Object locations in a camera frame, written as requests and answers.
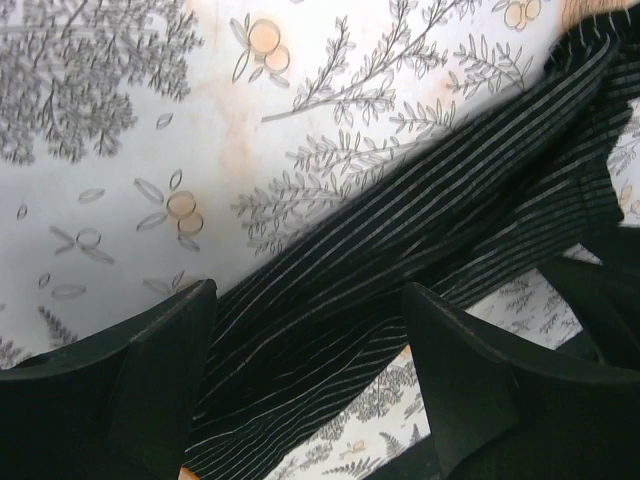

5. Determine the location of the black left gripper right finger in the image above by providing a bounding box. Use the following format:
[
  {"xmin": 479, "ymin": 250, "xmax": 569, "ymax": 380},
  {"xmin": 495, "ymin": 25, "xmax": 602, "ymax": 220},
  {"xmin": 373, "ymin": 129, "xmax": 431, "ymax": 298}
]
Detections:
[{"xmin": 402, "ymin": 283, "xmax": 639, "ymax": 479}]

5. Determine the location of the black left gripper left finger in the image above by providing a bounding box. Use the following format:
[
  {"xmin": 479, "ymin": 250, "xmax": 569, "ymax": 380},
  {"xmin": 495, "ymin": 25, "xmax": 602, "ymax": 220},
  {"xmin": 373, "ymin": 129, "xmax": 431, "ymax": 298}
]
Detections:
[{"xmin": 1, "ymin": 280, "xmax": 217, "ymax": 479}]

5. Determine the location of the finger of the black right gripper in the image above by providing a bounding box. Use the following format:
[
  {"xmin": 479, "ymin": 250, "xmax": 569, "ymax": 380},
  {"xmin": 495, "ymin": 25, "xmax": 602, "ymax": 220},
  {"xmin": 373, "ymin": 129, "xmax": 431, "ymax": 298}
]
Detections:
[{"xmin": 539, "ymin": 226, "xmax": 639, "ymax": 370}]

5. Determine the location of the black pinstriped underwear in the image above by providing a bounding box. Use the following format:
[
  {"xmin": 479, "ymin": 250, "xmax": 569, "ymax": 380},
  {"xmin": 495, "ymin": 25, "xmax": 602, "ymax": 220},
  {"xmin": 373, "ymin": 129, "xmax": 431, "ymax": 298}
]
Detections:
[{"xmin": 184, "ymin": 5, "xmax": 639, "ymax": 479}]

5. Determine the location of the floral patterned table mat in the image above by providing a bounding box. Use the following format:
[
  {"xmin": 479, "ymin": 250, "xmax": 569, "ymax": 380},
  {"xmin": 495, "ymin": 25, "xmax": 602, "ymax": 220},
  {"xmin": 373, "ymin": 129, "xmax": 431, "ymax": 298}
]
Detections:
[{"xmin": 1, "ymin": 1, "xmax": 639, "ymax": 479}]

